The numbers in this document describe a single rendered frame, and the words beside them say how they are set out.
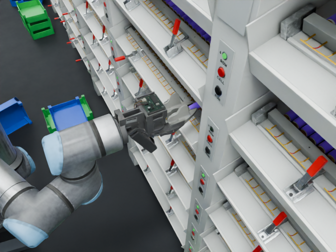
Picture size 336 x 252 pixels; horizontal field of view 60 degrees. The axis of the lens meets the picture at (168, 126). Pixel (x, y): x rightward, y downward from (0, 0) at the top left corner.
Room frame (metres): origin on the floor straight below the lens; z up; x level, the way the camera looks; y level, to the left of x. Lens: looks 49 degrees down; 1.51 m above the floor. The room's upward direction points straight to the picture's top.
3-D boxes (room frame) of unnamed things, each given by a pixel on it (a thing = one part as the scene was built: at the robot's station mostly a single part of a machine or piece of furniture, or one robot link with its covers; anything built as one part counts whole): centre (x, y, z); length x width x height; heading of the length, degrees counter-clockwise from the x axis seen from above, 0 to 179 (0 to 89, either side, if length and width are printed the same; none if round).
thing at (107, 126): (0.44, 0.14, 0.98); 0.10 x 0.05 x 0.09; 27
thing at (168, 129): (0.48, 0.00, 0.96); 0.09 x 0.05 x 0.02; 113
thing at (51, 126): (1.38, 0.69, 0.04); 0.30 x 0.20 x 0.08; 117
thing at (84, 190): (0.38, 0.22, 0.87); 0.12 x 0.09 x 0.12; 144
